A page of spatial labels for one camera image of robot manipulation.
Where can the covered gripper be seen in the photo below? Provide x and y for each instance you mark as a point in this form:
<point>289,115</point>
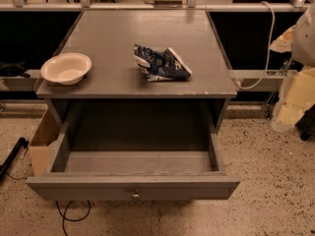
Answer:
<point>305,41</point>

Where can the grey top drawer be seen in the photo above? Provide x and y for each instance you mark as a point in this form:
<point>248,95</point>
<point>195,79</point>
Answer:
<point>136,150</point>

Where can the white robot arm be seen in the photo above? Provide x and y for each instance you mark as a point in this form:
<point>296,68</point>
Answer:
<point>297,93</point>

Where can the blue white chip bag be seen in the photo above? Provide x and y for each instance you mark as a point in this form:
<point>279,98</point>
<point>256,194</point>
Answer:
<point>161,66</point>

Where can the white plastic bowl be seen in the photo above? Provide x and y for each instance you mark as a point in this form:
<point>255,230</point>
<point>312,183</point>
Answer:
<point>66,69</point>

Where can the cardboard box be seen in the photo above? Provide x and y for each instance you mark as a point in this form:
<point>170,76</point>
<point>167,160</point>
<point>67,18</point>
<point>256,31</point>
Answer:
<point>41,144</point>

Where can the black rod on floor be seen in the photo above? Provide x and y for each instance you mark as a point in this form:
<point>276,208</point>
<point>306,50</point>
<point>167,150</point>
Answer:
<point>21,143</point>

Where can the black cloth object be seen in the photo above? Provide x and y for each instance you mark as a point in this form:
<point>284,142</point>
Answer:
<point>8,69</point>

